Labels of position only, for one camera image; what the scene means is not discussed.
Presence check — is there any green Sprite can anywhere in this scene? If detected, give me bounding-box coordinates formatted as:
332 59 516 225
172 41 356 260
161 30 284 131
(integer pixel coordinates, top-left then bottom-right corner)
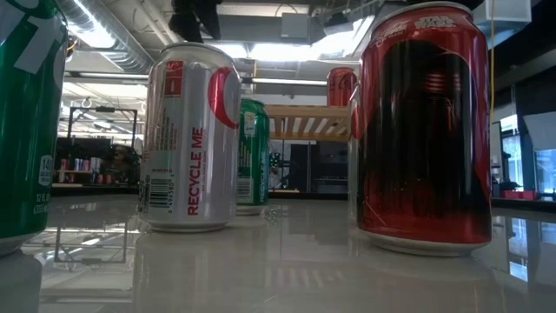
0 0 70 257
236 98 271 216

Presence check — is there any red Star Wars cola can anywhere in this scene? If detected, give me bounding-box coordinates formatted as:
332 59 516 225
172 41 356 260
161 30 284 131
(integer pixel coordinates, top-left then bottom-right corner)
355 1 493 257

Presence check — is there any slatted wooden shelf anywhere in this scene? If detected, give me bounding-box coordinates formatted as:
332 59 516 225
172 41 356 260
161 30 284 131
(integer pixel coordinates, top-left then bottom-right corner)
263 103 352 143

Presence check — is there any distant wooden shelf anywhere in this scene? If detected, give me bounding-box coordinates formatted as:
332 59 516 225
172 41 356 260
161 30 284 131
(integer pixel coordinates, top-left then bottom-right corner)
54 156 105 188

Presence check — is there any grey ceiling unit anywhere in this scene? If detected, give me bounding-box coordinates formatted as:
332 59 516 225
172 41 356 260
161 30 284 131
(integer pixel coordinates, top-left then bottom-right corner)
280 11 312 43

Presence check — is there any seated person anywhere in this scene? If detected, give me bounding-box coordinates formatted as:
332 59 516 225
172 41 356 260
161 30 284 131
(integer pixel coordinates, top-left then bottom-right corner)
103 145 141 186

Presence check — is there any black cabinet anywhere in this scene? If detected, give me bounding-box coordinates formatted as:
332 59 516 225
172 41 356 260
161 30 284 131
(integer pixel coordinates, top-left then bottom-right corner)
288 142 348 195

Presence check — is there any red box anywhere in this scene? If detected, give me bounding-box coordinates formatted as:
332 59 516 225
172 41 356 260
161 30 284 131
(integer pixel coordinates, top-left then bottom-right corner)
503 190 538 201

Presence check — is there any silver ventilation duct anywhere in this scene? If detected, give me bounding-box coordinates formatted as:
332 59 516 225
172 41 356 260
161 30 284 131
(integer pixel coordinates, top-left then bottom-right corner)
56 0 156 73

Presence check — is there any distant black rig frame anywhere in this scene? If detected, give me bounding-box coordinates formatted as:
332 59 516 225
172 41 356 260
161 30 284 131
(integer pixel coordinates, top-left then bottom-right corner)
66 106 139 151

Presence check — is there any black aluminium table frame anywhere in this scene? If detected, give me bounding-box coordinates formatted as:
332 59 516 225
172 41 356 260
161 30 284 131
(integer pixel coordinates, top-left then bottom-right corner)
50 185 556 214

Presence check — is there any white ceiling duct box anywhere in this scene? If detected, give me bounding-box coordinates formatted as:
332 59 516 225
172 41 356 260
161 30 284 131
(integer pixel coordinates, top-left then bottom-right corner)
471 0 533 31

